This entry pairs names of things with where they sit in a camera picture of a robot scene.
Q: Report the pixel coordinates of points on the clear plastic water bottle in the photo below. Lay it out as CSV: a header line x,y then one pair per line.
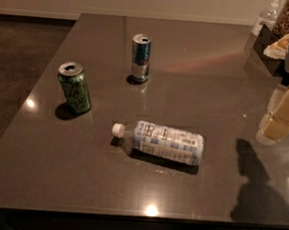
x,y
267,17

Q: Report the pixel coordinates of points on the blue silver energy drink can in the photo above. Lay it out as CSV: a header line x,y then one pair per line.
x,y
141,55

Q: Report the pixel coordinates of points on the blue plastic bottle white cap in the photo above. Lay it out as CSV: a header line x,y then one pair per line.
x,y
162,141

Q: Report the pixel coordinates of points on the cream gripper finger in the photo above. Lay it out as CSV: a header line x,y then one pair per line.
x,y
274,130
275,98

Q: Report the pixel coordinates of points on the green soda can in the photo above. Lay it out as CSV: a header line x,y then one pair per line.
x,y
74,84

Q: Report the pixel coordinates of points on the pale snack packet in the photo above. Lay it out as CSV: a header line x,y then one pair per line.
x,y
277,50

